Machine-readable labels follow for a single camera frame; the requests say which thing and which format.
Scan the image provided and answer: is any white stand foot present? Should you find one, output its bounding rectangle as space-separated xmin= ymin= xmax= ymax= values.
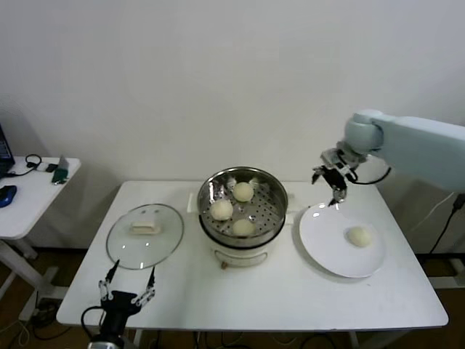
xmin=421 ymin=257 xmax=465 ymax=290

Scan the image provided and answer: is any white steamed baozi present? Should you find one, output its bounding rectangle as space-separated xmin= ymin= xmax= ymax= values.
xmin=232 ymin=182 xmax=255 ymax=203
xmin=210 ymin=201 xmax=234 ymax=222
xmin=232 ymin=219 xmax=257 ymax=237
xmin=344 ymin=225 xmax=373 ymax=249

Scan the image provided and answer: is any black power cable with plug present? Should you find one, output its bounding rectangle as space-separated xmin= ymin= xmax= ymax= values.
xmin=430 ymin=194 xmax=465 ymax=255

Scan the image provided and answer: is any cream electric cooking pot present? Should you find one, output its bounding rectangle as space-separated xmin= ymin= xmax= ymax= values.
xmin=187 ymin=192 xmax=302 ymax=270

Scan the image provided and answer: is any round glass pot lid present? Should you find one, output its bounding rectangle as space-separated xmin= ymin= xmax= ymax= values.
xmin=105 ymin=203 xmax=185 ymax=270

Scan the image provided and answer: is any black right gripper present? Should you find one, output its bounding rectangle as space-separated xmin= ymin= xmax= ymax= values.
xmin=311 ymin=163 xmax=360 ymax=207

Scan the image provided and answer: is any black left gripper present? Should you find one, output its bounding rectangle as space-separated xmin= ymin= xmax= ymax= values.
xmin=97 ymin=260 xmax=157 ymax=339

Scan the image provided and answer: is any perforated steel steamer basket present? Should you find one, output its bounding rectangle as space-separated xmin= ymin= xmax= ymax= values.
xmin=198 ymin=166 xmax=291 ymax=248

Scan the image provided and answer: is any green circuit board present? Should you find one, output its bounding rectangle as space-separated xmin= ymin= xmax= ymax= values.
xmin=53 ymin=155 xmax=70 ymax=185

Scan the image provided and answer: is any white power cable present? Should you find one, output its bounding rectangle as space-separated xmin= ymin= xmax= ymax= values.
xmin=413 ymin=190 xmax=457 ymax=233

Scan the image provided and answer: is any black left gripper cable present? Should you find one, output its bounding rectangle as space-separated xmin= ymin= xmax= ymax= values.
xmin=80 ymin=306 xmax=106 ymax=339

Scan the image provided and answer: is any white side table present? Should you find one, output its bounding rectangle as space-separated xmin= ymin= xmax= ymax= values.
xmin=0 ymin=156 xmax=83 ymax=321

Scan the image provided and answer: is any large white plate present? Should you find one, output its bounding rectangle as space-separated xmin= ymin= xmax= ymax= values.
xmin=299 ymin=202 xmax=387 ymax=279

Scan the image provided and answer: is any blue computer mouse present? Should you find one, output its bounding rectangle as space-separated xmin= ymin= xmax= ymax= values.
xmin=0 ymin=184 xmax=19 ymax=208

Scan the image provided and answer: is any black thin looped cable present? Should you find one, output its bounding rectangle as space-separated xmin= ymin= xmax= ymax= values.
xmin=3 ymin=154 xmax=45 ymax=177

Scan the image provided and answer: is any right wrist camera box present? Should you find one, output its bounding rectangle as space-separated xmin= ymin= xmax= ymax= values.
xmin=319 ymin=148 xmax=344 ymax=167

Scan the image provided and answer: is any floor power strip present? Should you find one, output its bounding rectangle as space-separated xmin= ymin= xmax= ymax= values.
xmin=31 ymin=297 xmax=61 ymax=324

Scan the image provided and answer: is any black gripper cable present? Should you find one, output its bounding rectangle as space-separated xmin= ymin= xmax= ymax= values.
xmin=80 ymin=306 xmax=106 ymax=339
xmin=348 ymin=165 xmax=393 ymax=186

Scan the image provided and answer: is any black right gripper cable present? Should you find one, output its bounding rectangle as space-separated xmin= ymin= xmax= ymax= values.
xmin=348 ymin=165 xmax=393 ymax=186

